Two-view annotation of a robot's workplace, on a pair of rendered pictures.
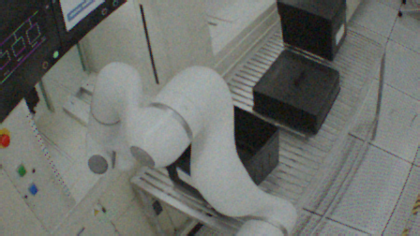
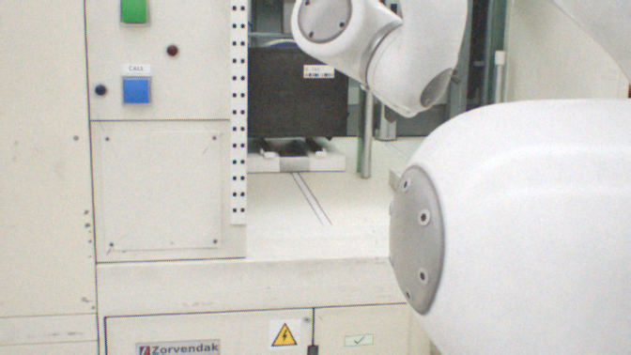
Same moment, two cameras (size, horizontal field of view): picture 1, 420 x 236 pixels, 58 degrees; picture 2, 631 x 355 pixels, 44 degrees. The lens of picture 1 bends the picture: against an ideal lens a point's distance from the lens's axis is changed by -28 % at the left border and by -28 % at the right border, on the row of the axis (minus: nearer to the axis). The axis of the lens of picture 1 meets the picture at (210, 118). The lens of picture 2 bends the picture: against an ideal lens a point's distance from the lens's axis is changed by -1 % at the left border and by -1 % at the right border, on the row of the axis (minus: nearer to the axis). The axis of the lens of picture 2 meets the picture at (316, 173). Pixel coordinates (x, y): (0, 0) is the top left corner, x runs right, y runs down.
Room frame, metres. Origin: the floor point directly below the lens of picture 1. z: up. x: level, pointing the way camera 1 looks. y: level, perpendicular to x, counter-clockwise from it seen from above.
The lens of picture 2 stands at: (0.19, -0.15, 1.23)
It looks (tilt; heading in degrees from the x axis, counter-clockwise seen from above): 13 degrees down; 37
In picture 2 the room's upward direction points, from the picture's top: 1 degrees clockwise
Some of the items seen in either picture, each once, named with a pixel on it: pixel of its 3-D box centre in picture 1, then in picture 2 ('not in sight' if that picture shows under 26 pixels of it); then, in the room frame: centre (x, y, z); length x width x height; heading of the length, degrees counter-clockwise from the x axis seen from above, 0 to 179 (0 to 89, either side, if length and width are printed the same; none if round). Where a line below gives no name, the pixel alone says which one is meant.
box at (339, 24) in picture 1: (315, 18); not in sight; (1.75, -0.58, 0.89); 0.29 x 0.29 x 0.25; 48
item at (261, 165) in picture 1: (222, 154); not in sight; (1.09, -0.02, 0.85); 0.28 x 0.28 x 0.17; 41
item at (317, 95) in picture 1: (300, 85); not in sight; (1.37, -0.36, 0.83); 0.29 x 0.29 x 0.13; 48
